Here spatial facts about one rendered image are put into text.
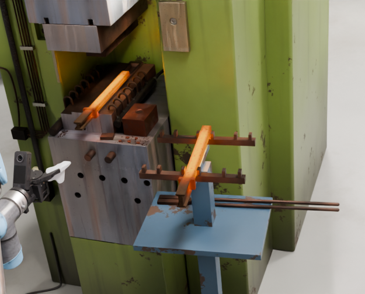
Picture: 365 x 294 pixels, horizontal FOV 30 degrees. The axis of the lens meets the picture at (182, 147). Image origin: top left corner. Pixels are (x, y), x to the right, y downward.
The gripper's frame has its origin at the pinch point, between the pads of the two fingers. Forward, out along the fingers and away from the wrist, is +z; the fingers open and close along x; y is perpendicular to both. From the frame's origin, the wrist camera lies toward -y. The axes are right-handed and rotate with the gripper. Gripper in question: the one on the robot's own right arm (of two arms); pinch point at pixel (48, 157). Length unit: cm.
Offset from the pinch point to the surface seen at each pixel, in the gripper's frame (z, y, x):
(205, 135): 20.1, -0.9, 44.8
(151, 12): 79, -18, 6
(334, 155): 176, 100, 64
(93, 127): 30.7, 6.5, -0.3
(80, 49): 30.7, -23.1, 0.1
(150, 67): 70, 1, 7
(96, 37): 30.7, -27.5, 6.9
